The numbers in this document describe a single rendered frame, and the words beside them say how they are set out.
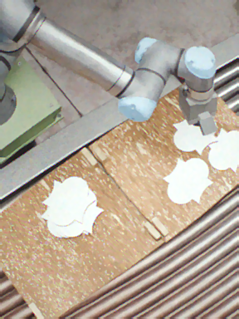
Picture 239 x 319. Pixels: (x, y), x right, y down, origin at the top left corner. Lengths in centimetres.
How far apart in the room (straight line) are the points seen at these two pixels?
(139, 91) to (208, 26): 186
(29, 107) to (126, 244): 51
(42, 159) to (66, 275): 36
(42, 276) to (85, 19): 189
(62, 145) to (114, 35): 144
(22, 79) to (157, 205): 58
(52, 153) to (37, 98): 18
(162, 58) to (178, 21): 178
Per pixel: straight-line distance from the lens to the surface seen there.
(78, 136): 168
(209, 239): 155
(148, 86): 127
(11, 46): 158
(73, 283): 151
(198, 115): 147
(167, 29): 305
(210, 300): 151
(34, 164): 166
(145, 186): 158
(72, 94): 283
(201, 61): 129
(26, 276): 154
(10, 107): 170
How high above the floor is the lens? 240
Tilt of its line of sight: 66 degrees down
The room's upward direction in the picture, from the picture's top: 9 degrees counter-clockwise
